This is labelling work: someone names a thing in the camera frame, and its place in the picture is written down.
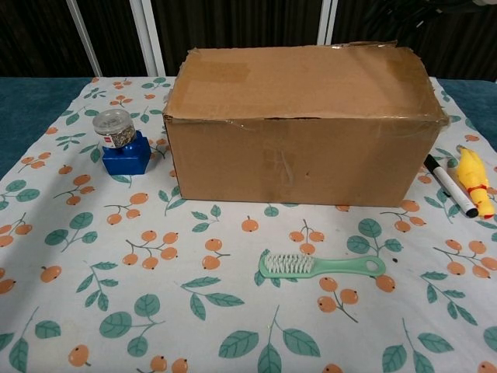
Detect brown cardboard box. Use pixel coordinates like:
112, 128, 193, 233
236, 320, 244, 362
162, 40, 450, 207

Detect green plastic brush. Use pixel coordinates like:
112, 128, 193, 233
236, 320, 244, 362
258, 249, 388, 280

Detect clear jar of seeds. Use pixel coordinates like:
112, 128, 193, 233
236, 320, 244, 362
92, 109, 137, 149

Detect fruit and leaf print tablecloth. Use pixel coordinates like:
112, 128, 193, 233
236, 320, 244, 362
0, 76, 497, 373

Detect black pleated curtain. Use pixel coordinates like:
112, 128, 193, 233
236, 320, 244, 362
0, 0, 497, 85

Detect black and white marker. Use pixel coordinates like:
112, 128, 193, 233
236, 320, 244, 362
422, 153, 479, 218

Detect yellow rubber chicken toy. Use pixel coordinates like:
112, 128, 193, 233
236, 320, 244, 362
454, 145, 497, 218

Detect teal table cover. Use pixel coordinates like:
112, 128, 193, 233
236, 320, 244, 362
0, 75, 497, 183

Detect white frame post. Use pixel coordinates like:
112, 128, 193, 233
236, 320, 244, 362
129, 0, 167, 78
316, 0, 339, 47

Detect slim grey frame post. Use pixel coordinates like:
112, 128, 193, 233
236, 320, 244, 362
64, 0, 103, 78

